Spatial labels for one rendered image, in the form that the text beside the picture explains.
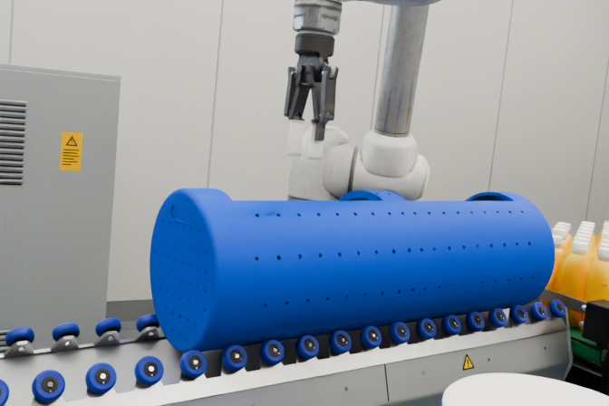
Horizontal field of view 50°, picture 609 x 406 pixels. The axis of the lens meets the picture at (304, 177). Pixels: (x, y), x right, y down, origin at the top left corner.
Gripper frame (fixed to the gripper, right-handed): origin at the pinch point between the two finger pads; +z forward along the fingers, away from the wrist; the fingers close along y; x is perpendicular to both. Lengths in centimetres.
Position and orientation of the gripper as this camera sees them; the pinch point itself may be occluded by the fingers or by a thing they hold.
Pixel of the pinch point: (305, 141)
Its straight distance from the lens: 125.4
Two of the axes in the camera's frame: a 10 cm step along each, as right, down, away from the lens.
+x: 8.2, 0.3, 5.7
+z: -0.9, 9.9, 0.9
